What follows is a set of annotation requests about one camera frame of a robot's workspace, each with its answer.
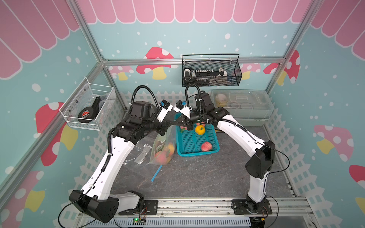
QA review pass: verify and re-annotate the clear plastic storage box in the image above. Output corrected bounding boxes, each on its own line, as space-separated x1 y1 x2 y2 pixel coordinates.
211 90 274 126

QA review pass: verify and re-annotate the black wire wall basket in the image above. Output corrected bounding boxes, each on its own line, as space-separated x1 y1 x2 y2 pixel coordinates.
181 54 242 87

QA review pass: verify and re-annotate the clear green zip-top bag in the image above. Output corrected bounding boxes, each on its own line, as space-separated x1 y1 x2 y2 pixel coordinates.
149 126 176 165

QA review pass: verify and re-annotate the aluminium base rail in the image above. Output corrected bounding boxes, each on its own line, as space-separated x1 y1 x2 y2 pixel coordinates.
74 196 317 228

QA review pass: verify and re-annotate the yellow black utility knife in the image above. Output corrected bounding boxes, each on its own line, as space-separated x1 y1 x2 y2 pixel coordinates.
215 129 224 134

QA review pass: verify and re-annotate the white wire wall basket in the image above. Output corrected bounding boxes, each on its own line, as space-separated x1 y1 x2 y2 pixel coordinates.
60 78 116 131

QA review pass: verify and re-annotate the blue stick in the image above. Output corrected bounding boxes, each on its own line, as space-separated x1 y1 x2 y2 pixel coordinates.
151 165 163 182

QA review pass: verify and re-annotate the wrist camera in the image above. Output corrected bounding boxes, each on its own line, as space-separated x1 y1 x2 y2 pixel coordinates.
173 100 191 119
156 100 173 123

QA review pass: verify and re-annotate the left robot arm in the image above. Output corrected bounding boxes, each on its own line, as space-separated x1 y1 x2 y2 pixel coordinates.
68 85 172 223

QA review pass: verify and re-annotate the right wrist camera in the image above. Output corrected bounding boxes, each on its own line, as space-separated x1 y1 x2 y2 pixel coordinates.
173 100 191 119

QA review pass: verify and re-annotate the teal plastic basket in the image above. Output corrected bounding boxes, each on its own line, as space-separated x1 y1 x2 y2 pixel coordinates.
175 124 220 157

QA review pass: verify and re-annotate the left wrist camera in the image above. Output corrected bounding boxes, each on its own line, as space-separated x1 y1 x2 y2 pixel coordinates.
156 100 173 123

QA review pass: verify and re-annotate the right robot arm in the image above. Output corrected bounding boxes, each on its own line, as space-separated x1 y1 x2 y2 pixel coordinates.
174 89 277 214

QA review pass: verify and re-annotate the yellow peach with leaf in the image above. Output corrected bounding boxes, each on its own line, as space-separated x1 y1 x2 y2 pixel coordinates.
195 125 206 135

